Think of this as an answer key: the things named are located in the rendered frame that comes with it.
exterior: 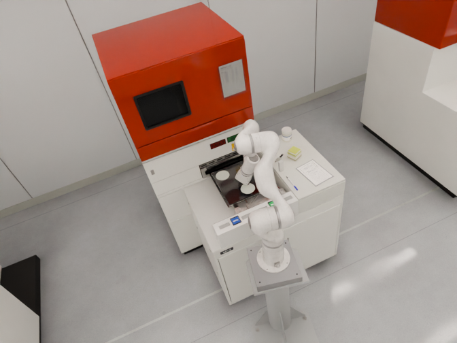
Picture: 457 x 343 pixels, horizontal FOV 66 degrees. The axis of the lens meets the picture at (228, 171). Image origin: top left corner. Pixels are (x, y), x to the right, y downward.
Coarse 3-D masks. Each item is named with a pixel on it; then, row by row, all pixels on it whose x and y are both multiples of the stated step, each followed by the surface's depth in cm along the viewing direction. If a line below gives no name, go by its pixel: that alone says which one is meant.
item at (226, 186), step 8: (224, 168) 257; (232, 168) 256; (240, 168) 255; (232, 176) 250; (224, 184) 245; (232, 184) 244; (224, 192) 240; (232, 192) 239; (240, 192) 238; (256, 192) 236; (232, 200) 234
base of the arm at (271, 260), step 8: (264, 248) 189; (272, 248) 185; (280, 248) 186; (264, 256) 195; (272, 256) 189; (280, 256) 191; (288, 256) 200; (264, 264) 198; (272, 264) 195; (280, 264) 197; (288, 264) 197; (272, 272) 194
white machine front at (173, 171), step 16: (240, 128) 246; (192, 144) 239; (208, 144) 244; (224, 144) 250; (160, 160) 236; (176, 160) 241; (192, 160) 247; (208, 160) 253; (160, 176) 245; (176, 176) 251; (192, 176) 257; (160, 192) 254
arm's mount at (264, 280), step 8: (248, 248) 208; (256, 248) 207; (288, 248) 205; (248, 256) 204; (256, 256) 204; (256, 264) 200; (296, 264) 197; (256, 272) 196; (264, 272) 195; (280, 272) 194; (288, 272) 194; (296, 272) 193; (256, 280) 192; (264, 280) 192; (272, 280) 191; (280, 280) 191; (288, 280) 191; (296, 280) 193; (256, 288) 194; (264, 288) 192; (272, 288) 193
